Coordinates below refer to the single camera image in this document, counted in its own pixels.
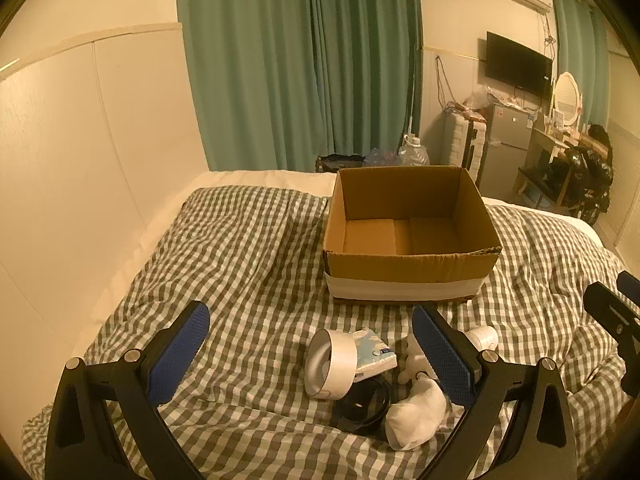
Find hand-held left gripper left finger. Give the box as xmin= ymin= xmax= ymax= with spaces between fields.
xmin=46 ymin=300 xmax=211 ymax=480

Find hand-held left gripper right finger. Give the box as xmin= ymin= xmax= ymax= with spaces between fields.
xmin=411 ymin=302 xmax=576 ymax=480

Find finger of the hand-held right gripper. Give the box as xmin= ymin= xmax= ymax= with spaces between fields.
xmin=584 ymin=281 xmax=640 ymax=356
xmin=616 ymin=270 xmax=640 ymax=307

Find white plush toy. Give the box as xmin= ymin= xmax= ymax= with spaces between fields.
xmin=397 ymin=332 xmax=438 ymax=383

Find white plastic bottle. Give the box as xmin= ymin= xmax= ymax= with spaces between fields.
xmin=462 ymin=326 xmax=499 ymax=352

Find blue white tissue packet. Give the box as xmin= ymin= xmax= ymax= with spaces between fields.
xmin=350 ymin=329 xmax=397 ymax=380

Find brown cardboard box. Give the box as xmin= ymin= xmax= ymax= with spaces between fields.
xmin=322 ymin=165 xmax=502 ymax=305

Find white tape roll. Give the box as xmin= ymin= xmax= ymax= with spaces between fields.
xmin=304 ymin=329 xmax=362 ymax=401

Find black tape roll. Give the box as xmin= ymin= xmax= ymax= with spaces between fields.
xmin=332 ymin=377 xmax=393 ymax=436

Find white sock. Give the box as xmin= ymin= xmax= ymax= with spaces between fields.
xmin=384 ymin=377 xmax=451 ymax=451

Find green white checked blanket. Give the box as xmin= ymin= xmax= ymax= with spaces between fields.
xmin=20 ymin=185 xmax=640 ymax=480

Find white louvred wardrobe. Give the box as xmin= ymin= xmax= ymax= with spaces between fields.
xmin=607 ymin=52 xmax=640 ymax=256

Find wooden chair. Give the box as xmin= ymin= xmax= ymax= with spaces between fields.
xmin=512 ymin=165 xmax=576 ymax=211

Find dark bag on desk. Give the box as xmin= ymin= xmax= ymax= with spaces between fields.
xmin=587 ymin=124 xmax=612 ymax=166

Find wooden dressing desk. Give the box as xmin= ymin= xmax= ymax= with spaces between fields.
xmin=517 ymin=127 xmax=588 ymax=206

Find silver small fridge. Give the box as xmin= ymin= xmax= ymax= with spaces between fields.
xmin=477 ymin=102 xmax=533 ymax=191

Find white oval mirror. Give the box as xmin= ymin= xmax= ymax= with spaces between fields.
xmin=552 ymin=71 xmax=585 ymax=128

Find large clear water jug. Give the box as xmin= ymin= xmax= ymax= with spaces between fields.
xmin=398 ymin=132 xmax=430 ymax=166

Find clear bag of bottles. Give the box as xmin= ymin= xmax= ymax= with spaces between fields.
xmin=365 ymin=147 xmax=401 ymax=167

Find white suitcase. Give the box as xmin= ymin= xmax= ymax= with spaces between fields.
xmin=445 ymin=110 xmax=488 ymax=183

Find black bag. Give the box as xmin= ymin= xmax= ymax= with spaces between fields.
xmin=315 ymin=154 xmax=366 ymax=173

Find narrow green curtain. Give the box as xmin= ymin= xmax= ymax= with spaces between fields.
xmin=550 ymin=0 xmax=613 ymax=131

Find clear plastic bag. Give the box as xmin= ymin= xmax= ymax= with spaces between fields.
xmin=462 ymin=85 xmax=493 ymax=111

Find black wall television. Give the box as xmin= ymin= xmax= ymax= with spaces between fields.
xmin=485 ymin=31 xmax=554 ymax=100

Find hanging wall cables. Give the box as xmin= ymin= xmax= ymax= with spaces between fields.
xmin=434 ymin=55 xmax=451 ymax=111

